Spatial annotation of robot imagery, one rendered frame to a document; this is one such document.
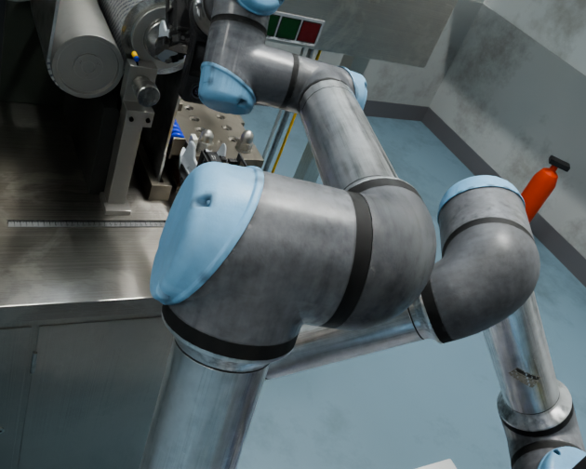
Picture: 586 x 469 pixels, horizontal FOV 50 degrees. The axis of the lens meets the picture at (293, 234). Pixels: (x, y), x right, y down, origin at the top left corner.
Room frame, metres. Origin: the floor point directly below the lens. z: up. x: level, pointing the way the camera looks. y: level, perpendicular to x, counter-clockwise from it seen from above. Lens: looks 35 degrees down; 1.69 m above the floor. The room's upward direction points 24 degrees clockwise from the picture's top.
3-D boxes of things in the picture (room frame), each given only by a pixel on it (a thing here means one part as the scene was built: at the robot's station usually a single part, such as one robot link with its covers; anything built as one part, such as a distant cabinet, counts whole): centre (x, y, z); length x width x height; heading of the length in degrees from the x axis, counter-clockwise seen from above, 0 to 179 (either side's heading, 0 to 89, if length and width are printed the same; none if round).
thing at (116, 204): (0.98, 0.35, 1.05); 0.06 x 0.05 x 0.31; 38
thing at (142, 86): (0.95, 0.32, 1.18); 0.04 x 0.02 x 0.04; 128
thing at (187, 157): (0.93, 0.22, 1.11); 0.09 x 0.03 x 0.06; 47
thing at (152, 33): (1.03, 0.34, 1.25); 0.07 x 0.02 x 0.07; 128
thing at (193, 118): (1.28, 0.31, 1.00); 0.40 x 0.16 x 0.06; 38
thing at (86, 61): (1.06, 0.52, 1.18); 0.26 x 0.12 x 0.12; 38
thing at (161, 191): (1.17, 0.38, 0.92); 0.28 x 0.04 x 0.04; 38
